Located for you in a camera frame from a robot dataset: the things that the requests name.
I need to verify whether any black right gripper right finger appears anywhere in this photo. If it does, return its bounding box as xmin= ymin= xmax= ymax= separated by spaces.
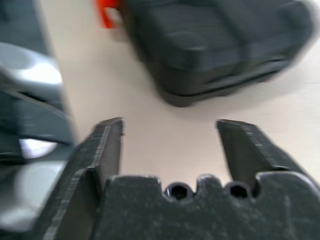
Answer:
xmin=216 ymin=118 xmax=301 ymax=191

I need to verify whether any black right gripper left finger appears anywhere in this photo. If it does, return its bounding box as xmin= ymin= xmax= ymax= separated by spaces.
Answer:
xmin=37 ymin=116 xmax=126 ymax=240

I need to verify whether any black plastic tool case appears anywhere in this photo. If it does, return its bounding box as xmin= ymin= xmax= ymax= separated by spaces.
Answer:
xmin=96 ymin=0 xmax=320 ymax=108

